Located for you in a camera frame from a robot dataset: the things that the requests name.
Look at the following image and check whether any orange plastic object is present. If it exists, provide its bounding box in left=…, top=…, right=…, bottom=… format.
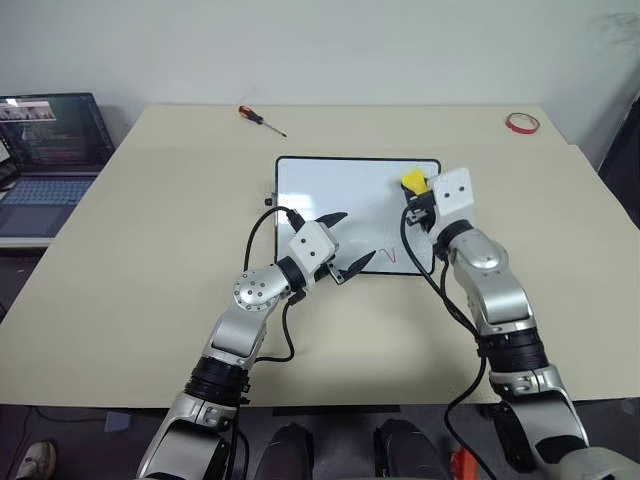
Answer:
left=449, top=447, right=484, bottom=480

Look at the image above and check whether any dark rounded shape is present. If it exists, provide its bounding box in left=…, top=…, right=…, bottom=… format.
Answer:
left=373, top=418, right=454, bottom=480
left=255, top=423, right=315, bottom=480

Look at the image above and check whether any orange-black handled screwdriver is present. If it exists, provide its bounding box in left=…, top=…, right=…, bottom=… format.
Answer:
left=237, top=105, right=288, bottom=138

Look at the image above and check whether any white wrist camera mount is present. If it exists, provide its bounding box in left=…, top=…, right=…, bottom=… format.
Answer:
left=287, top=221, right=339, bottom=276
left=430, top=167, right=475, bottom=217

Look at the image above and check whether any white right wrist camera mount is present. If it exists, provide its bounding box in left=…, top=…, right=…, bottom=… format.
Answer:
left=430, top=167, right=475, bottom=217

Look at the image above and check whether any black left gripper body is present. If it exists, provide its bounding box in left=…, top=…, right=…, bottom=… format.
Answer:
left=309, top=221, right=352, bottom=287

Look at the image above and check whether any open grey laptop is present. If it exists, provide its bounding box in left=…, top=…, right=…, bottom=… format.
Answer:
left=0, top=92, right=117, bottom=249

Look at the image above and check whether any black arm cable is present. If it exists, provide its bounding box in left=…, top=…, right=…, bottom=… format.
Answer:
left=399, top=207, right=496, bottom=480
left=244, top=206, right=307, bottom=364

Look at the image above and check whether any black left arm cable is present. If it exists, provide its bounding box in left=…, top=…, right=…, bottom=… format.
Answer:
left=244, top=206, right=307, bottom=364

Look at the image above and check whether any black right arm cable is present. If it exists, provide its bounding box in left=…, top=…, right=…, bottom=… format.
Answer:
left=399, top=207, right=496, bottom=480

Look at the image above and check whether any yellow whiteboard eraser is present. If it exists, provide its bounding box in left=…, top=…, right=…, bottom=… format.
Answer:
left=398, top=168, right=430, bottom=197

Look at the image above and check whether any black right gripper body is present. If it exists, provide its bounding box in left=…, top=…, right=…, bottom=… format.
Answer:
left=403, top=191, right=440, bottom=233

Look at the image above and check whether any white sneaker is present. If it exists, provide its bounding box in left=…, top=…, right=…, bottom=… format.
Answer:
left=13, top=439, right=58, bottom=480

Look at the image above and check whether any black-framed whiteboard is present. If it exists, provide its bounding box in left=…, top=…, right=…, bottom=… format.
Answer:
left=274, top=156, right=443, bottom=278

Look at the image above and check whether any red tape roll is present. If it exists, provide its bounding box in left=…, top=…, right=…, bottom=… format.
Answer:
left=504, top=112, right=542, bottom=136

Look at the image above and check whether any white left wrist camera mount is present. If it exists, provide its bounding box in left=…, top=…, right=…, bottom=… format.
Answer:
left=287, top=221, right=339, bottom=276

